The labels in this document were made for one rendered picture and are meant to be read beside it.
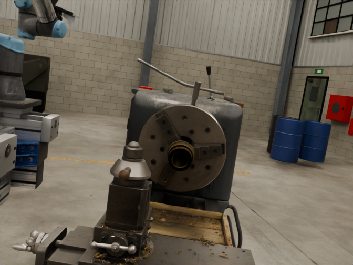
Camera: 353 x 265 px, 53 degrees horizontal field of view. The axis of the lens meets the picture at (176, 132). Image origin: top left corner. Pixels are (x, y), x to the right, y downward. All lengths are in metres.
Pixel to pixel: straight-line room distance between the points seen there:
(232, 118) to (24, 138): 0.78
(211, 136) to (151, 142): 0.21
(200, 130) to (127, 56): 10.13
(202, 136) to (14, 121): 0.67
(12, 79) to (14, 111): 0.11
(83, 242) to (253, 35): 12.07
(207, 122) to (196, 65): 10.54
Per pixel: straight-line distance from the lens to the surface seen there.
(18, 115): 1.39
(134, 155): 0.67
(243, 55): 12.42
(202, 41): 11.92
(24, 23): 1.71
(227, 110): 1.40
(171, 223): 1.11
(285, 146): 7.66
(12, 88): 1.41
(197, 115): 1.23
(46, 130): 1.36
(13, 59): 1.40
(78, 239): 0.77
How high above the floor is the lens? 1.31
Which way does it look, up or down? 8 degrees down
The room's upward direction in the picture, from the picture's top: 8 degrees clockwise
